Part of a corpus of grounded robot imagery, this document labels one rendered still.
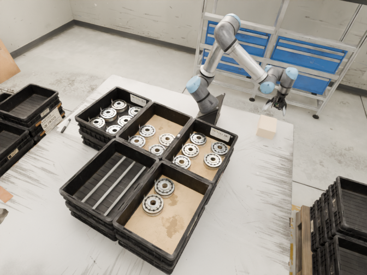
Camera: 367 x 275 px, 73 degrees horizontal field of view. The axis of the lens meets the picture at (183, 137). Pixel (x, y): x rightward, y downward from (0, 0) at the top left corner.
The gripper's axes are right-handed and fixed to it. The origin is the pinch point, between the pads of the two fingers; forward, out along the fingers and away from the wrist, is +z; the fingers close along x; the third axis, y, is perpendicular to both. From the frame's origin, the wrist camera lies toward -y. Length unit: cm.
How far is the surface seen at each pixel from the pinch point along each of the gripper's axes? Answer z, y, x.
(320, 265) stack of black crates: 60, 66, 57
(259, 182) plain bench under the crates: 17, 50, 1
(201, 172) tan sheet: 4, 66, -33
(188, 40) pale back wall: 69, -225, -129
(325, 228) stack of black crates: 49, 44, 56
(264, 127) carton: 9.8, 5.8, -2.1
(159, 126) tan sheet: 4, 41, -69
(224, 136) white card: -1.9, 39.2, -26.8
